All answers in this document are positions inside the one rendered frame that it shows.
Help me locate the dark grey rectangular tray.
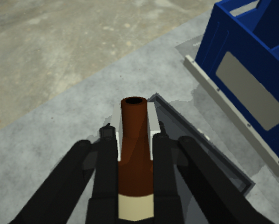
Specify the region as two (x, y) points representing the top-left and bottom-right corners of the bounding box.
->
(147, 93), (255, 224)

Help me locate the dark blue divided crate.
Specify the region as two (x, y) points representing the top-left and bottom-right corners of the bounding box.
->
(195, 0), (279, 158)

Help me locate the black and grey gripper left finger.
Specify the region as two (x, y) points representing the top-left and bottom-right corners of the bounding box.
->
(8, 103), (123, 224)

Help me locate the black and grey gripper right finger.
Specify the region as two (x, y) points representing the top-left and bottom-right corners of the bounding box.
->
(147, 102), (275, 224)

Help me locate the brown glass bottle with cream label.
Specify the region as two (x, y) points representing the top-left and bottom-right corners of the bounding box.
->
(118, 97), (154, 221)

